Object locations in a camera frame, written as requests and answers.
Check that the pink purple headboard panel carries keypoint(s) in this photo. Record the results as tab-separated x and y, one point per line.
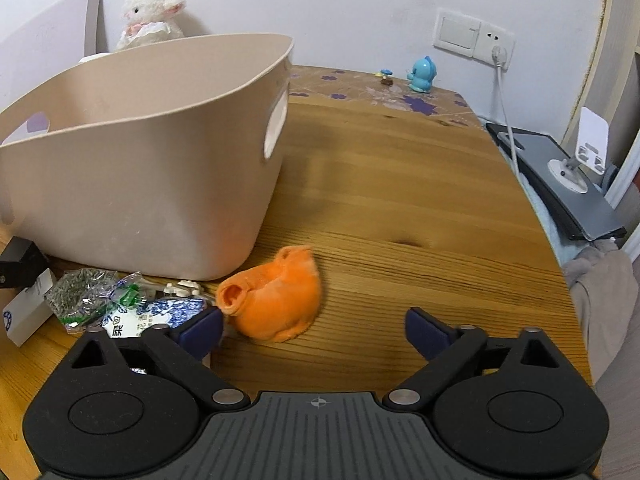
55	40

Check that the grey laptop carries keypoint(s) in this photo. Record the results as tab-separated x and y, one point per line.
575	203

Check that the white plush lamb toy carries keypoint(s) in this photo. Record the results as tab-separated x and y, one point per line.
150	22

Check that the purple flower table mat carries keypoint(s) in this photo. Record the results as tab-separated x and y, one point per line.
365	89

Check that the small white box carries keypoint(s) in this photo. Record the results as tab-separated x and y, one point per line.
28	310

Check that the blue white porcelain-pattern box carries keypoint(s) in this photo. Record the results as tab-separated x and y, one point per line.
127	322

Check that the grey beige blanket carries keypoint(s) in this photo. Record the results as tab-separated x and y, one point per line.
604	285

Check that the blue cartoon figurine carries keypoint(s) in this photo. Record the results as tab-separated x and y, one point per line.
422	75

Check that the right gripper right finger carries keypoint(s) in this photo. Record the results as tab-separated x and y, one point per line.
498	407

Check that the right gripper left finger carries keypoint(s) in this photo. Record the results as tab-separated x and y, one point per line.
131	408

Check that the orange fabric pouch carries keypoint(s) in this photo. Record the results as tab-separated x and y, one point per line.
276	301

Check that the white wall switch socket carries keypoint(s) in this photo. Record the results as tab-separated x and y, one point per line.
473	38

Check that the white phone stand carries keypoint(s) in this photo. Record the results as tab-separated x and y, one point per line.
590	151

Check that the beige plastic storage basket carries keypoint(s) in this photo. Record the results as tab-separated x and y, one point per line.
160	159

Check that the tiny mushroom figurine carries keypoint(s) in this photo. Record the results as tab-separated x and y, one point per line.
386	77

